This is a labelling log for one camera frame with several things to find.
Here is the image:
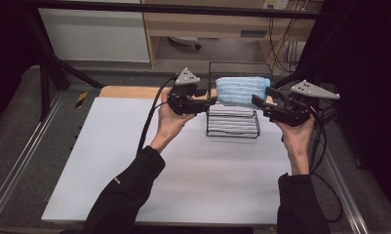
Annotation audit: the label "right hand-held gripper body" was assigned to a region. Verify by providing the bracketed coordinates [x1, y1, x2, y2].
[263, 79, 341, 128]

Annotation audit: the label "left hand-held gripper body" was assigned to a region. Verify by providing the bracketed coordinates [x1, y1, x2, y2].
[167, 67, 207, 116]

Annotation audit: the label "blue striped towel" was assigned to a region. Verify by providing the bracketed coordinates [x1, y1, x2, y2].
[215, 76, 272, 110]

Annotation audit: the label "black wire rack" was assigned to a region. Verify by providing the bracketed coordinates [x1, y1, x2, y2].
[205, 60, 275, 139]

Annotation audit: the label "person's right hand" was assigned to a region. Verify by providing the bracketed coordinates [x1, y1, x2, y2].
[273, 114, 316, 147]

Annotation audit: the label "person's left hand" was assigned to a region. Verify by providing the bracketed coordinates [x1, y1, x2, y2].
[156, 89, 196, 137]

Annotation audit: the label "black metal stand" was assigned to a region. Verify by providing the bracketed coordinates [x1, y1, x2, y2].
[264, 0, 334, 127]
[21, 9, 105, 122]

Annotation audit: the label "white chair base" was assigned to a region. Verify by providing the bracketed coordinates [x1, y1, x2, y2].
[167, 35, 203, 51]

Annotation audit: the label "wooden desk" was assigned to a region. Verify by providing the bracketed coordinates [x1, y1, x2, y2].
[140, 0, 324, 68]

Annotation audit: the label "white table mat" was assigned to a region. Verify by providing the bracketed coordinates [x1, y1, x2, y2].
[41, 97, 317, 227]

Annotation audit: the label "black curtain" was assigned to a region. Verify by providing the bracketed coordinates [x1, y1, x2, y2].
[0, 0, 42, 131]
[323, 0, 391, 222]

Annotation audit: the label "black metal crossbar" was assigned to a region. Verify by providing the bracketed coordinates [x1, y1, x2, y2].
[20, 1, 324, 20]

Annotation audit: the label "yellow black floor tape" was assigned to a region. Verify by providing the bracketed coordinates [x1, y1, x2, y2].
[74, 91, 89, 110]

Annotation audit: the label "white cabinet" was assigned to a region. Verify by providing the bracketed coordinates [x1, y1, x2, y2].
[38, 0, 151, 63]

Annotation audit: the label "black floor cables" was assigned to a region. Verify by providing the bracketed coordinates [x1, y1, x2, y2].
[313, 83, 337, 140]

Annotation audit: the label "right hand-held gripper cable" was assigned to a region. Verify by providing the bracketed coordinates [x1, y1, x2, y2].
[308, 106, 344, 224]

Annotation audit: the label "hand-held gripper cable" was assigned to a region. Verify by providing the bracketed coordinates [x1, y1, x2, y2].
[136, 76, 178, 156]
[308, 106, 344, 224]

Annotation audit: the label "left hand-held gripper cable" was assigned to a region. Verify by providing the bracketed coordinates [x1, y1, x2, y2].
[136, 76, 178, 156]

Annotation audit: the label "hanging black cables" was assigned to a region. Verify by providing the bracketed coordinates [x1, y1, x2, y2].
[267, 16, 302, 74]

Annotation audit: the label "white wall socket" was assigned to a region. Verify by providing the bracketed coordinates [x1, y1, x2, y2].
[262, 0, 291, 11]

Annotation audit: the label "aluminium floor rail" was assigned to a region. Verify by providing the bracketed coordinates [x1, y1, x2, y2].
[308, 130, 371, 234]
[0, 92, 66, 222]

